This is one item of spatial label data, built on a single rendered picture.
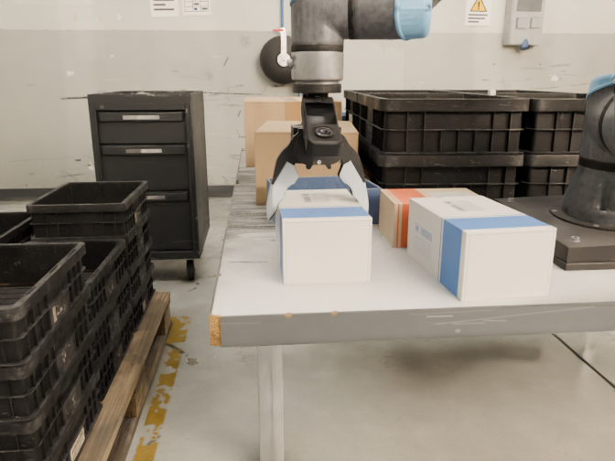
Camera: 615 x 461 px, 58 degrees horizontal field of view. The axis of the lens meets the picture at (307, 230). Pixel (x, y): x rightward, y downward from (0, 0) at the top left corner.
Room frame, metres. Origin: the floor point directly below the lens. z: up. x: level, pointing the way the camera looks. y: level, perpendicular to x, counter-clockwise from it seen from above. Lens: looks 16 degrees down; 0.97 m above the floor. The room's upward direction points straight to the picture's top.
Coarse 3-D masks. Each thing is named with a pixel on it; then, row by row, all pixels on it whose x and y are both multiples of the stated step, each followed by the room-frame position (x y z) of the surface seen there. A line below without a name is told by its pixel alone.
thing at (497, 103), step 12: (360, 96) 1.44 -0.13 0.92; (372, 96) 1.25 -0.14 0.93; (480, 96) 1.37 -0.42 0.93; (492, 96) 1.29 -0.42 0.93; (504, 96) 1.25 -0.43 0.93; (372, 108) 1.21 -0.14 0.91; (384, 108) 1.11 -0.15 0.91; (396, 108) 1.10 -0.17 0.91; (408, 108) 1.10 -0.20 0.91; (420, 108) 1.10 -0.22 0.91; (432, 108) 1.10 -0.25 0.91; (444, 108) 1.11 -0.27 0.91; (456, 108) 1.11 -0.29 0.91; (468, 108) 1.11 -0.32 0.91; (480, 108) 1.11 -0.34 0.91; (492, 108) 1.11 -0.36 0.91; (504, 108) 1.11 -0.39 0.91; (516, 108) 1.11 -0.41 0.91; (528, 108) 1.12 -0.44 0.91
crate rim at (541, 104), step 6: (510, 96) 1.25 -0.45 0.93; (534, 102) 1.12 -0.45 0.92; (540, 102) 1.11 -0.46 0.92; (546, 102) 1.11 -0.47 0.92; (552, 102) 1.11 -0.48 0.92; (558, 102) 1.11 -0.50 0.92; (564, 102) 1.11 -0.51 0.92; (570, 102) 1.11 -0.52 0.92; (576, 102) 1.11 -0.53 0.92; (582, 102) 1.11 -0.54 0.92; (534, 108) 1.12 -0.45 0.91; (540, 108) 1.11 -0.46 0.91; (546, 108) 1.11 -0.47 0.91; (552, 108) 1.11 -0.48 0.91; (558, 108) 1.11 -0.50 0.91; (564, 108) 1.11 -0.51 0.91; (570, 108) 1.11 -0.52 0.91; (576, 108) 1.11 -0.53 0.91; (582, 108) 1.11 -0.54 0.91
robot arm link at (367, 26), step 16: (352, 0) 0.78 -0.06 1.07; (368, 0) 0.78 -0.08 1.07; (384, 0) 0.77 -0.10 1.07; (400, 0) 0.77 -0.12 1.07; (416, 0) 0.77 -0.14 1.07; (352, 16) 0.78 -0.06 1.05; (368, 16) 0.78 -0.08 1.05; (384, 16) 0.78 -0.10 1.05; (400, 16) 0.77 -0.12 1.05; (416, 16) 0.77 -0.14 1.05; (352, 32) 0.79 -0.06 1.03; (368, 32) 0.79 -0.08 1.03; (384, 32) 0.79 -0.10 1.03; (400, 32) 0.78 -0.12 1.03; (416, 32) 0.78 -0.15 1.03
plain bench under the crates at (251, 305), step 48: (240, 192) 1.32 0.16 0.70; (240, 240) 0.91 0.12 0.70; (384, 240) 0.91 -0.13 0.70; (240, 288) 0.68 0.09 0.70; (288, 288) 0.68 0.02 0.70; (336, 288) 0.68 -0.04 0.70; (384, 288) 0.68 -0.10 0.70; (432, 288) 0.68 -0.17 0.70; (576, 288) 0.68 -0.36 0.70; (240, 336) 0.60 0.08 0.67; (288, 336) 0.60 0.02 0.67; (336, 336) 0.61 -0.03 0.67; (384, 336) 0.61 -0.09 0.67; (432, 336) 0.62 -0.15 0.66; (480, 336) 0.62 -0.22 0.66
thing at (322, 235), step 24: (288, 192) 0.88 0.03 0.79; (312, 192) 0.88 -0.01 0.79; (336, 192) 0.88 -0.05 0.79; (288, 216) 0.72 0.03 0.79; (312, 216) 0.72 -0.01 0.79; (336, 216) 0.72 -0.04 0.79; (360, 216) 0.72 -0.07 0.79; (288, 240) 0.70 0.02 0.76; (312, 240) 0.70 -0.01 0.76; (336, 240) 0.71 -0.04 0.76; (360, 240) 0.71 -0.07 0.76; (288, 264) 0.70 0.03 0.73; (312, 264) 0.70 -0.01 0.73; (336, 264) 0.71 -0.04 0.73; (360, 264) 0.71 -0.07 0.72
